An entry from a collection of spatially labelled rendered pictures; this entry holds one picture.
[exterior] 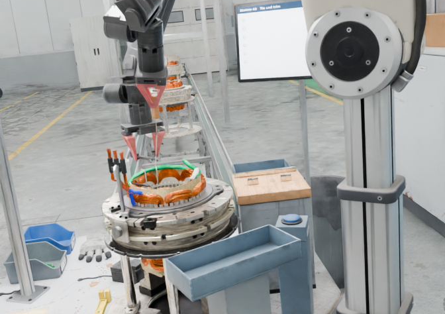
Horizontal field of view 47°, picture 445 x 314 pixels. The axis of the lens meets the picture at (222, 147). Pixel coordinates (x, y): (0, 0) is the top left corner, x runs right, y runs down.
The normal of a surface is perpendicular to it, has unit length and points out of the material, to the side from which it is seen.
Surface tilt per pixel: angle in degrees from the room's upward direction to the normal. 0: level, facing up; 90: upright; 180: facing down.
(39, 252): 88
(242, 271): 90
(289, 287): 90
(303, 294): 90
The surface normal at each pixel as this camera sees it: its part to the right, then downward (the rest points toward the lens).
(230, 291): 0.50, 0.16
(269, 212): 0.07, 0.23
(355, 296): -0.51, 0.25
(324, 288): -0.10, -0.97
